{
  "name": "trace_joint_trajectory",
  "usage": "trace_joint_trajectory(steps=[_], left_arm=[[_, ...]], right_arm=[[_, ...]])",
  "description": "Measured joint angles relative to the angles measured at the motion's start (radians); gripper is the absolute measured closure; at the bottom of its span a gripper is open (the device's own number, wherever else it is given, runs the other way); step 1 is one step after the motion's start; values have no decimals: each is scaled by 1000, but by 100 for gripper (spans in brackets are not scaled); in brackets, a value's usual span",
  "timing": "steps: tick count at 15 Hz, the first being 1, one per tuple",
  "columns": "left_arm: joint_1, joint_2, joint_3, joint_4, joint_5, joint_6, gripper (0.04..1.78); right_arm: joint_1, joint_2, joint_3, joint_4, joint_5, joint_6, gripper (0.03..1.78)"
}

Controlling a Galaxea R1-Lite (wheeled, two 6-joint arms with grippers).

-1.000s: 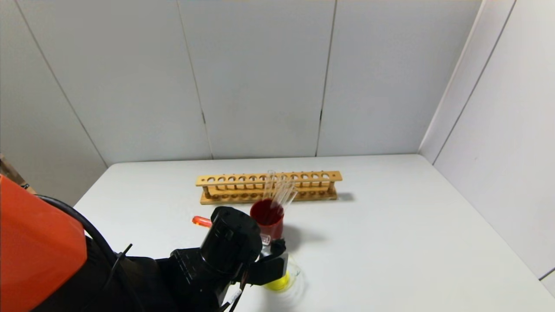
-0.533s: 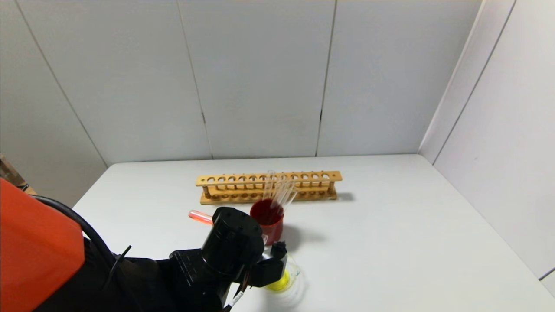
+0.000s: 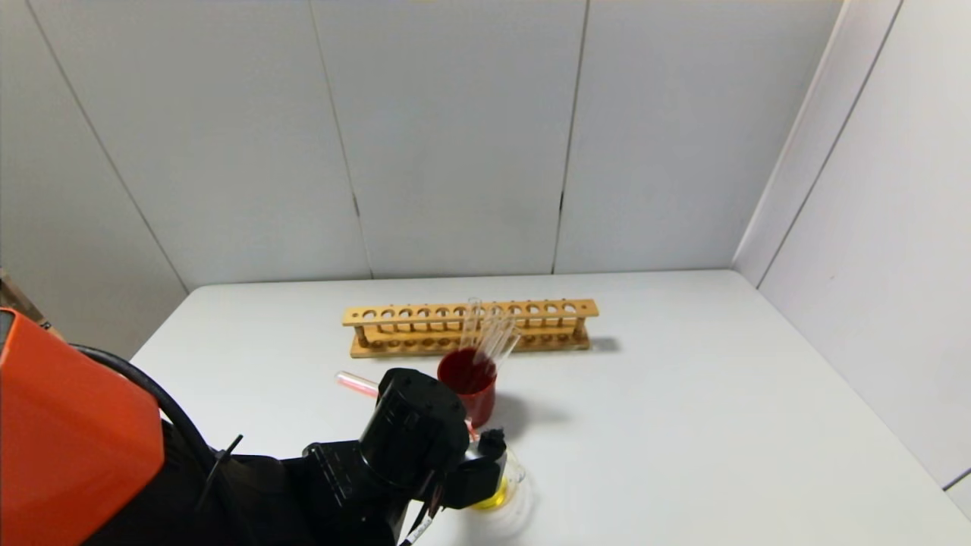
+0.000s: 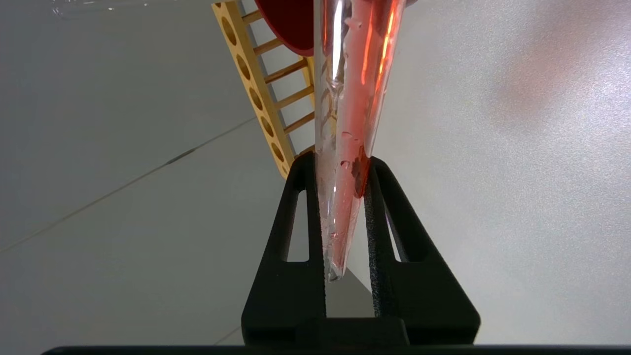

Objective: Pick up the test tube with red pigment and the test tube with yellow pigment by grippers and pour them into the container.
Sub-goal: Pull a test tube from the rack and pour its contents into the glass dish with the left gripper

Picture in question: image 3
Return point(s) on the empty glass test tube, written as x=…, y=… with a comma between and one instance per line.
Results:
x=473, y=322
x=508, y=350
x=501, y=334

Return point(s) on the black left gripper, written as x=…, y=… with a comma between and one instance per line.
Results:
x=413, y=432

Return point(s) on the red plastic cup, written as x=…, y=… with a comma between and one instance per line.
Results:
x=474, y=375

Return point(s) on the orange and black left arm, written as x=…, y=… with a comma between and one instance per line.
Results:
x=68, y=455

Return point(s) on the wooden test tube rack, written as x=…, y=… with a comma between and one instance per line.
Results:
x=546, y=310

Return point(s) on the test tube with red pigment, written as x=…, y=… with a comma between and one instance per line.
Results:
x=356, y=383

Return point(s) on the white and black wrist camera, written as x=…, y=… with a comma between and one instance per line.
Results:
x=474, y=481

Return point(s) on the dark metal frame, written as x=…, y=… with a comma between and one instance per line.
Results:
x=15, y=292

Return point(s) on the clear glass beaker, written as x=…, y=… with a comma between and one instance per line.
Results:
x=520, y=485

